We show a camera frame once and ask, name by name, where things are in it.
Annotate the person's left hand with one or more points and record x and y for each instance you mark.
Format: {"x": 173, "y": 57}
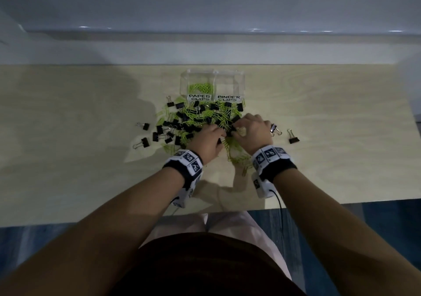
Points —
{"x": 205, "y": 144}

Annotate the person's right hand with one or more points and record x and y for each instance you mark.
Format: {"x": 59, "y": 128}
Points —
{"x": 256, "y": 133}

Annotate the pile of green paper clips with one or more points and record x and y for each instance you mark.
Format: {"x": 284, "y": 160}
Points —
{"x": 200, "y": 87}
{"x": 236, "y": 151}

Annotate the transparent box for binder clips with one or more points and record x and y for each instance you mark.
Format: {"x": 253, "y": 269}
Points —
{"x": 230, "y": 83}

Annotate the clear two-compartment plastic box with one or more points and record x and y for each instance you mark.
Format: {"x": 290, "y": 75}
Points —
{"x": 197, "y": 75}

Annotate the person's left forearm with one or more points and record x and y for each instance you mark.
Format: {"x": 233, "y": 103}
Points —
{"x": 92, "y": 240}

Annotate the person's right forearm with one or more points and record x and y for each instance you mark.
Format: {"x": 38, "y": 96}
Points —
{"x": 338, "y": 233}

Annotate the black white marker wristband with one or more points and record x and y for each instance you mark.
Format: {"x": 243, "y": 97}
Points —
{"x": 187, "y": 167}
{"x": 273, "y": 164}

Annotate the dark brown shirt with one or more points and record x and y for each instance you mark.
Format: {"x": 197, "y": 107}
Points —
{"x": 207, "y": 266}

